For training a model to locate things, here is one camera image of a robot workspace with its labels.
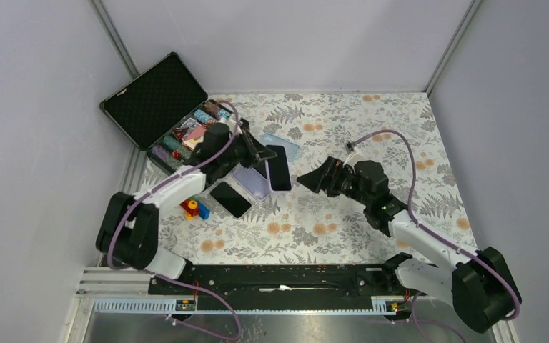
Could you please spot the triangular card box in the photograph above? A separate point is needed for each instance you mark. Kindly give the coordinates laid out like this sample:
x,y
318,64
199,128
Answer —
x,y
179,132

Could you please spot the light blue phone case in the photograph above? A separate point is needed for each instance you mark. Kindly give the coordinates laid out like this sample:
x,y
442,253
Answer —
x,y
292,149

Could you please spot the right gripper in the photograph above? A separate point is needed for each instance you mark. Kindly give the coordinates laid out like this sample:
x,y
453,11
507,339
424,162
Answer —
x,y
326,177

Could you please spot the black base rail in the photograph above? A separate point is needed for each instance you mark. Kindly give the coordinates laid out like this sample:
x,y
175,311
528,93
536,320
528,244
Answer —
x,y
288,287

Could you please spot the floral table mat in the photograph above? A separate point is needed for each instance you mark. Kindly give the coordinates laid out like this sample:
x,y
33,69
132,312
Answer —
x,y
396,129

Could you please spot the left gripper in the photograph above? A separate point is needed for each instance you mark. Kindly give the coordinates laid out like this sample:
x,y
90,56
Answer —
x,y
255,151

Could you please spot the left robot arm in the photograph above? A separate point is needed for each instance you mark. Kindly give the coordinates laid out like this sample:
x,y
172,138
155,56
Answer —
x,y
129,232

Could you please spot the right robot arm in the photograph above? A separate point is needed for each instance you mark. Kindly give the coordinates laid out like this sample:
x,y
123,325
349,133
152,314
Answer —
x,y
477,284

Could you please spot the black poker chip case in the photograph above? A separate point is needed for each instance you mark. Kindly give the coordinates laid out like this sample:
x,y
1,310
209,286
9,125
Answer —
x,y
163,97

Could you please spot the lilac phone case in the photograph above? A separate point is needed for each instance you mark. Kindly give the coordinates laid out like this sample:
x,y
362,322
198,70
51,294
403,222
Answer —
x,y
252,182

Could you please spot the phone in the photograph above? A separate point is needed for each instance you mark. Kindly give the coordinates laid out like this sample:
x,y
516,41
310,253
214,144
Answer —
x,y
230,199
278,170

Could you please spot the red toy brick car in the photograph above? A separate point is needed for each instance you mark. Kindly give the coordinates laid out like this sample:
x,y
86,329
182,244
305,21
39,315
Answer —
x,y
194,208

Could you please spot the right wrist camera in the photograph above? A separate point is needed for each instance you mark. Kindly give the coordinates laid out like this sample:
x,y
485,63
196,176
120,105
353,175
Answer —
x,y
354,155

